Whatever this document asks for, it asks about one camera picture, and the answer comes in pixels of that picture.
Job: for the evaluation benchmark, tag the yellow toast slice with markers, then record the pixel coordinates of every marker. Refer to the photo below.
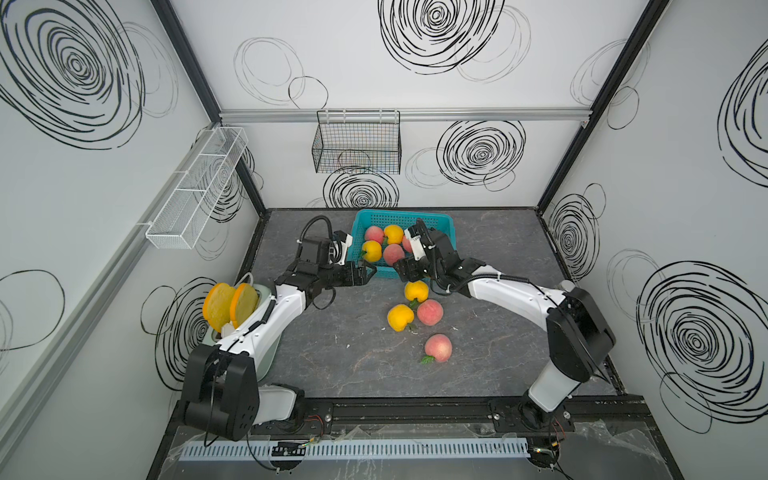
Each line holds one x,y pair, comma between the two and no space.
217,304
244,303

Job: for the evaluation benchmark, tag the white mesh wall shelf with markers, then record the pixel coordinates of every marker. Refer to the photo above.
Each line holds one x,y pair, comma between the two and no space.
212,162

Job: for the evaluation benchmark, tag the yellow peach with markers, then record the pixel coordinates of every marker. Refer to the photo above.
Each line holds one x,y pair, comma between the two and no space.
371,251
393,234
400,317
416,293

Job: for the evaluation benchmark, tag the yellow peach top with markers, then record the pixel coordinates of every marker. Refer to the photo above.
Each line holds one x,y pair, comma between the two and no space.
416,293

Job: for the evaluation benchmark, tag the teal plastic basket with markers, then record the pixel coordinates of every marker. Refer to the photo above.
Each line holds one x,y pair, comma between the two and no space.
382,218

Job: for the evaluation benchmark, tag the pink peach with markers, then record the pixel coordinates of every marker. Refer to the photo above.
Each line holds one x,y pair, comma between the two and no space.
430,312
393,253
374,233
437,349
406,244

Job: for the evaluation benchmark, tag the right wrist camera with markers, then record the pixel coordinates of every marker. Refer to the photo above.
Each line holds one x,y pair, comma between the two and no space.
415,235

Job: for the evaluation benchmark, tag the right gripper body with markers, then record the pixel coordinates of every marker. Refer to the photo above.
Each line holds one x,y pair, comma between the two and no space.
436,271

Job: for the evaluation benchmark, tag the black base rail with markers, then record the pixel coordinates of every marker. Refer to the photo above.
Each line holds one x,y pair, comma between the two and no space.
330,416

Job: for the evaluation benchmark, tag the white slotted cable duct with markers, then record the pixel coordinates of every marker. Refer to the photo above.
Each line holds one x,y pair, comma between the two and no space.
371,449

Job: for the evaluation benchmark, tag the pink peach bottom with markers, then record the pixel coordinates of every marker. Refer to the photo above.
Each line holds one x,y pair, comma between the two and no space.
437,349

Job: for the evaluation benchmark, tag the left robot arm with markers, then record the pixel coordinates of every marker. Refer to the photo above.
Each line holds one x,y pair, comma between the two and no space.
221,395

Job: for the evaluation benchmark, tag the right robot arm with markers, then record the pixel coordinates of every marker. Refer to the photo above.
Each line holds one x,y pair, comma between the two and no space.
578,335

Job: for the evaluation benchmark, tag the left yellow toast slice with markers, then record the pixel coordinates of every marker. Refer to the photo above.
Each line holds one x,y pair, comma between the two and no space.
217,304

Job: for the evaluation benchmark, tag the brown spice jar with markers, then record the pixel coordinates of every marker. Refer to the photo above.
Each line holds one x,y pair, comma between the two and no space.
566,285

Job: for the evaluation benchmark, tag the black wire wall basket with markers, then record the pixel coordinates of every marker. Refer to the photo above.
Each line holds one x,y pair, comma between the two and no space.
358,139

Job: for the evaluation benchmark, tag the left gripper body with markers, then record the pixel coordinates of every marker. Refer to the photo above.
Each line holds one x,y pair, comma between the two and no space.
333,275

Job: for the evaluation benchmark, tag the right yellow toast slice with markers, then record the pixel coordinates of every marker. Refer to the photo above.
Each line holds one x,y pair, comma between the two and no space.
244,303

